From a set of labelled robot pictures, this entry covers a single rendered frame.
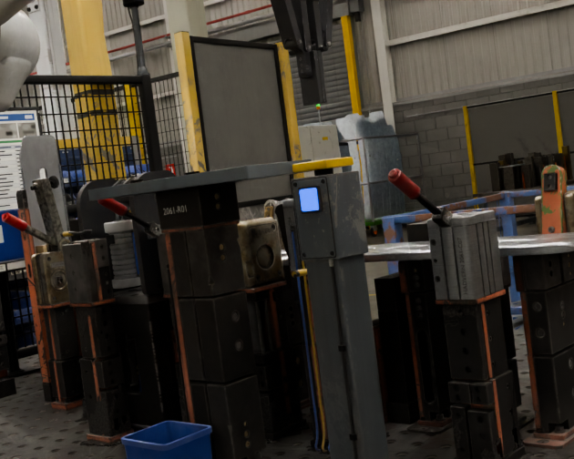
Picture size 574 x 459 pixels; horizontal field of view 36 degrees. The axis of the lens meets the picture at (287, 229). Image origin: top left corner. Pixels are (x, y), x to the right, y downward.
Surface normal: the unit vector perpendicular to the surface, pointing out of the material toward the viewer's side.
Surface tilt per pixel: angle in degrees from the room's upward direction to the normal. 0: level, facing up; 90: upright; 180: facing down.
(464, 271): 90
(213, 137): 91
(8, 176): 90
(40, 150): 90
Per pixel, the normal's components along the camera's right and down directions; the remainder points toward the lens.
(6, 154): 0.74, -0.06
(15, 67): 0.88, 0.43
